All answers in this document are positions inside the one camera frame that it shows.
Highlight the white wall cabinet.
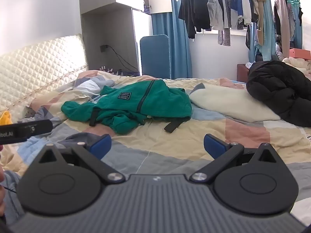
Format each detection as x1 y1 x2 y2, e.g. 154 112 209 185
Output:
79 0 153 74

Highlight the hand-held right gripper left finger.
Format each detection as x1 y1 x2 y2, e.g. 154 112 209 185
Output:
36 134 127 184

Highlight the black charger with cable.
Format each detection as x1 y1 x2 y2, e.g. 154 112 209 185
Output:
100 44 140 72

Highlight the pastel patchwork quilt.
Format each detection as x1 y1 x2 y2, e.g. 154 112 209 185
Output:
0 70 311 224

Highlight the black down jacket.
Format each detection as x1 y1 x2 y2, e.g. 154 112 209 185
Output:
246 60 311 127

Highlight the yellow cloth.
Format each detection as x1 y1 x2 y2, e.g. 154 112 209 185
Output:
0 111 12 126

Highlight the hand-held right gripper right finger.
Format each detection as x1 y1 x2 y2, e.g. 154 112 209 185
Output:
190 134 280 184

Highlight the blue padded board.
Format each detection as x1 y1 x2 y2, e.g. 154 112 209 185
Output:
139 34 172 79

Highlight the red-brown nightstand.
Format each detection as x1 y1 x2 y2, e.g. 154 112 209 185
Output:
237 63 249 82

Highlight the cream quilted headboard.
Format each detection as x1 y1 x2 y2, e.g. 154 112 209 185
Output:
0 33 88 124

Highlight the orange box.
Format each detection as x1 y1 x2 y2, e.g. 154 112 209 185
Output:
289 48 311 58

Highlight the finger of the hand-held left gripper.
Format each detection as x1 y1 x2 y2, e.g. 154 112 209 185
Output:
18 119 53 137

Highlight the row of small bottles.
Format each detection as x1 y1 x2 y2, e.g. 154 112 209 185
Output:
98 66 140 76

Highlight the green hoodie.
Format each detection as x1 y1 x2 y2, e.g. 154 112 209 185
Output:
61 79 193 134

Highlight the blue curtain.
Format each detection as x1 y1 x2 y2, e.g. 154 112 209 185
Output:
248 0 276 62
152 0 193 79

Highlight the row of hanging clothes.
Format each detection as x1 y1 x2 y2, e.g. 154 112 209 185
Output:
178 0 304 51

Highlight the cream cloth pile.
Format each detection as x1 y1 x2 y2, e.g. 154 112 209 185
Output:
282 57 311 80

